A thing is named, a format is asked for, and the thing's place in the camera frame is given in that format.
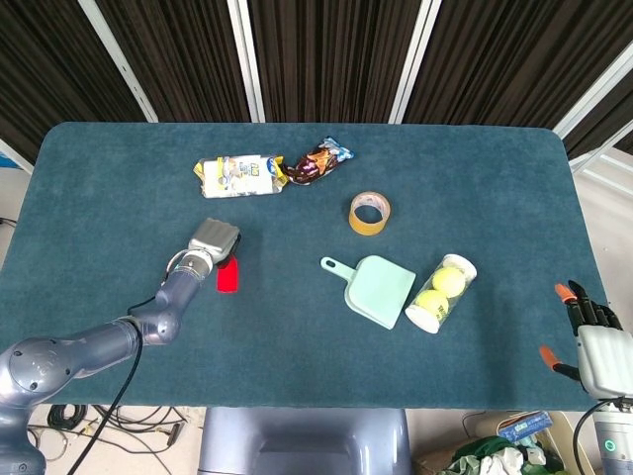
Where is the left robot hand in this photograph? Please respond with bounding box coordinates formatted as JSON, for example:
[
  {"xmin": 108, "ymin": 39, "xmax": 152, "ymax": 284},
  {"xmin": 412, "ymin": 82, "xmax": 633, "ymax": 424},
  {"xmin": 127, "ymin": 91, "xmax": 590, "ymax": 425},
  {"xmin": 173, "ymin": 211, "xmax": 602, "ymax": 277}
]
[{"xmin": 188, "ymin": 217, "xmax": 244, "ymax": 267}]

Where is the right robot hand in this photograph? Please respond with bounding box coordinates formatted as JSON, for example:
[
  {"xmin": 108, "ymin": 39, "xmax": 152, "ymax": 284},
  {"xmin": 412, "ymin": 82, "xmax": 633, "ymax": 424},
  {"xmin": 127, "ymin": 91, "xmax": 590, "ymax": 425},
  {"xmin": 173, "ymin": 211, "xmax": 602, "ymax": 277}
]
[{"xmin": 538, "ymin": 279, "xmax": 633, "ymax": 400}]

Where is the red card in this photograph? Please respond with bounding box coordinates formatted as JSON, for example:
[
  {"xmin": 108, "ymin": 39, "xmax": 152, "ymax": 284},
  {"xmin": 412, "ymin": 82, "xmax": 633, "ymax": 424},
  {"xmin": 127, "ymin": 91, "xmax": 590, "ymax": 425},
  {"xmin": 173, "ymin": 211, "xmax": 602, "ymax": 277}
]
[{"xmin": 216, "ymin": 255, "xmax": 241, "ymax": 295}]

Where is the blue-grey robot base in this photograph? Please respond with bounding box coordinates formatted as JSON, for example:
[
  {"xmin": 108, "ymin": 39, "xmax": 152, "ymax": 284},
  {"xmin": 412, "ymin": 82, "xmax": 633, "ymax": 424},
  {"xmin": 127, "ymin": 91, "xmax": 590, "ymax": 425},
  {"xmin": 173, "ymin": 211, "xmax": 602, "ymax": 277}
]
[{"xmin": 197, "ymin": 407, "xmax": 414, "ymax": 475}]

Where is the brown packing tape roll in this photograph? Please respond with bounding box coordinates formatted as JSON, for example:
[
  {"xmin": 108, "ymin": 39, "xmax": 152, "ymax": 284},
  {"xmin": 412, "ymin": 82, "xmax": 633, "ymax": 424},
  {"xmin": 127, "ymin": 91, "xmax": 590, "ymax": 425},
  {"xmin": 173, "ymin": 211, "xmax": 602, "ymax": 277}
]
[{"xmin": 348, "ymin": 192, "xmax": 393, "ymax": 238}]

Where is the white yellow snack bag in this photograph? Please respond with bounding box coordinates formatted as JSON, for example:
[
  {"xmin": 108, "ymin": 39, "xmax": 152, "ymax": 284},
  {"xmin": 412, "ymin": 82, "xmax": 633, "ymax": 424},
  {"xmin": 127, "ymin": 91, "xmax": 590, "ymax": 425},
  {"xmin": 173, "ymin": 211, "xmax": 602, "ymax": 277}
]
[{"xmin": 192, "ymin": 154, "xmax": 290, "ymax": 200}]

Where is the blue cardboard box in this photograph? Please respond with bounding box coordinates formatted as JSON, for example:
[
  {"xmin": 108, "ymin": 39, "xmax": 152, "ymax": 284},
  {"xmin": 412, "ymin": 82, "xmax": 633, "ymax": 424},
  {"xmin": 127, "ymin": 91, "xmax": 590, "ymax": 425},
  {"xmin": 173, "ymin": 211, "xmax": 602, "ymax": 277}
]
[{"xmin": 496, "ymin": 411, "xmax": 555, "ymax": 443}]

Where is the brown snack wrapper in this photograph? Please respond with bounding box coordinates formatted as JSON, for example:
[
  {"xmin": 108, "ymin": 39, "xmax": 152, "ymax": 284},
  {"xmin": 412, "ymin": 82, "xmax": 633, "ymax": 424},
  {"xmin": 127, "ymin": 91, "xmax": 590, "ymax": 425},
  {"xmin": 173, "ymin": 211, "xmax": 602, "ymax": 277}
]
[{"xmin": 280, "ymin": 137, "xmax": 358, "ymax": 186}]

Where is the green cloth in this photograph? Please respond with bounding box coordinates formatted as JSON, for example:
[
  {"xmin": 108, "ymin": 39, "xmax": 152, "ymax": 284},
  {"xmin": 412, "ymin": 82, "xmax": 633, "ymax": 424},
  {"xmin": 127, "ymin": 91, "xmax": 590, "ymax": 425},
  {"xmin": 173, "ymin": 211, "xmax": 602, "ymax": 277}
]
[{"xmin": 451, "ymin": 434, "xmax": 526, "ymax": 475}]

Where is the blue table mat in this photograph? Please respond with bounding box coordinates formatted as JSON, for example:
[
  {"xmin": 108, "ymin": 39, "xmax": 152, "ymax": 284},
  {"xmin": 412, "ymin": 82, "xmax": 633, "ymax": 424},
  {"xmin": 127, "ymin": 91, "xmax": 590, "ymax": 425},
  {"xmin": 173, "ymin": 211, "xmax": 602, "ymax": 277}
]
[{"xmin": 0, "ymin": 121, "xmax": 617, "ymax": 413}]

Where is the clear tennis ball tube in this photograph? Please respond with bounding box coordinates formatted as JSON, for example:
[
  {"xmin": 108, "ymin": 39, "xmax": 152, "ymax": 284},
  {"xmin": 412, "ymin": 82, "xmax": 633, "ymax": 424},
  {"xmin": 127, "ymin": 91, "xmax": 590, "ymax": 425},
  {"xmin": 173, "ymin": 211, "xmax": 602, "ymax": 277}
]
[{"xmin": 405, "ymin": 253, "xmax": 479, "ymax": 334}]

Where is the yellow tennis ball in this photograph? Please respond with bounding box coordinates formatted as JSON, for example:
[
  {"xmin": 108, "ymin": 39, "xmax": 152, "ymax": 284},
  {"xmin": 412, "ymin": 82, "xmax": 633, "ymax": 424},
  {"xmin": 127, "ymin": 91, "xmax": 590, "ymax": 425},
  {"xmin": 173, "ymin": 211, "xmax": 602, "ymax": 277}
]
[
  {"xmin": 413, "ymin": 289, "xmax": 450, "ymax": 321},
  {"xmin": 432, "ymin": 267, "xmax": 467, "ymax": 299}
]

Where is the mint green dustpan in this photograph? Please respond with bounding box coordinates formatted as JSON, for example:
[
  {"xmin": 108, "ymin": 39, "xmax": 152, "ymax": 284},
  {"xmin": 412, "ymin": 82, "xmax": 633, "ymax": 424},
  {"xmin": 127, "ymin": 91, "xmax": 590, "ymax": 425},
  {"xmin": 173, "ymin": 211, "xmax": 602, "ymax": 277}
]
[{"xmin": 319, "ymin": 254, "xmax": 417, "ymax": 331}]

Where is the brown cardboard box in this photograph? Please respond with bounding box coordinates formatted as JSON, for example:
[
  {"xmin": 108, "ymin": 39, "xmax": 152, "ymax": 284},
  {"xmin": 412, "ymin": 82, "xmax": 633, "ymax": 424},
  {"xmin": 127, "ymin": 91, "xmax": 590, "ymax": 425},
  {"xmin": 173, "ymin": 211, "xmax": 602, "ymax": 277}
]
[{"xmin": 411, "ymin": 410, "xmax": 594, "ymax": 475}]

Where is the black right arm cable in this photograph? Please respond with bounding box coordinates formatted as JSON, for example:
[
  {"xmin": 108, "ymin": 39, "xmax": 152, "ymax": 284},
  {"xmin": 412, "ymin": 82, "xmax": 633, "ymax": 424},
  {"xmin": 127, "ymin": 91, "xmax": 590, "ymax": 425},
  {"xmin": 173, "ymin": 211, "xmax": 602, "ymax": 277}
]
[{"xmin": 571, "ymin": 398, "xmax": 614, "ymax": 475}]

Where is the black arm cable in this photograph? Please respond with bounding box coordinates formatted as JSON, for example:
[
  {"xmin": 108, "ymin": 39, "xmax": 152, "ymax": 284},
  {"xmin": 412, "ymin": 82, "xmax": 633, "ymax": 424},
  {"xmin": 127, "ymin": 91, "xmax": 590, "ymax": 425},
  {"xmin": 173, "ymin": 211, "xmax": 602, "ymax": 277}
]
[
  {"xmin": 71, "ymin": 249, "xmax": 192, "ymax": 475},
  {"xmin": 571, "ymin": 398, "xmax": 614, "ymax": 475}
]

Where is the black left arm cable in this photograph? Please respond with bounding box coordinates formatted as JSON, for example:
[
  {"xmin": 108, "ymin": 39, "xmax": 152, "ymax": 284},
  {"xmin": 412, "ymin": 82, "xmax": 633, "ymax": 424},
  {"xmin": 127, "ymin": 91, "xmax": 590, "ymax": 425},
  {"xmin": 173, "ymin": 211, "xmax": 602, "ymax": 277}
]
[{"xmin": 71, "ymin": 249, "xmax": 192, "ymax": 475}]

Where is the white partition frame post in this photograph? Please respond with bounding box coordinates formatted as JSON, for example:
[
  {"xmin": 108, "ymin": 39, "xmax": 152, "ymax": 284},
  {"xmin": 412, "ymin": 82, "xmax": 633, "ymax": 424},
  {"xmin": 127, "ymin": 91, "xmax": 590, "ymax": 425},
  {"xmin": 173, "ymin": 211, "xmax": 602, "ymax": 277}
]
[
  {"xmin": 77, "ymin": 0, "xmax": 160, "ymax": 124},
  {"xmin": 553, "ymin": 41, "xmax": 633, "ymax": 145},
  {"xmin": 226, "ymin": 0, "xmax": 267, "ymax": 124},
  {"xmin": 388, "ymin": 0, "xmax": 444, "ymax": 125}
]

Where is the black floor cable bundle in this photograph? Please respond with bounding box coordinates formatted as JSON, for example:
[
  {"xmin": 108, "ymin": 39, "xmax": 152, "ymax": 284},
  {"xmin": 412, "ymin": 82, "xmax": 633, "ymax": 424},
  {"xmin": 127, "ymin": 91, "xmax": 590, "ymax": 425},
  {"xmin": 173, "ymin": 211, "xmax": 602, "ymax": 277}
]
[{"xmin": 24, "ymin": 403, "xmax": 190, "ymax": 475}]

